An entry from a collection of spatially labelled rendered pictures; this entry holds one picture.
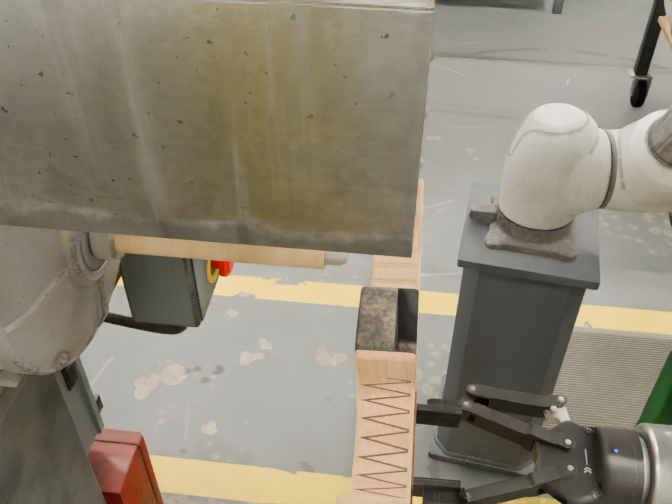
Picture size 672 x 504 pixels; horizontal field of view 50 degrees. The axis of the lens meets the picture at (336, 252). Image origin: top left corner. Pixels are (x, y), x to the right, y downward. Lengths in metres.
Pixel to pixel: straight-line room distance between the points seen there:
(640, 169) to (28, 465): 1.08
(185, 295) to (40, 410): 0.23
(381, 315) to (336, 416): 1.51
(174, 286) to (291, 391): 1.17
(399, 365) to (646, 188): 0.95
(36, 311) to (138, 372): 1.62
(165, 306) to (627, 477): 0.60
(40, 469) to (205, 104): 0.73
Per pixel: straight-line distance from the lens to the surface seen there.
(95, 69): 0.37
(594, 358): 2.29
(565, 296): 1.51
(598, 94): 3.65
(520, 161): 1.40
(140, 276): 0.97
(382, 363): 0.53
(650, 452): 0.73
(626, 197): 1.45
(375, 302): 0.54
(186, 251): 0.62
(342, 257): 0.60
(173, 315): 1.00
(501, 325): 1.58
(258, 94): 0.35
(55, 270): 0.62
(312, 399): 2.07
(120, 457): 1.28
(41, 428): 1.00
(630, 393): 2.24
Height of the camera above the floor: 1.65
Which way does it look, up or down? 41 degrees down
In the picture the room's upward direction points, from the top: straight up
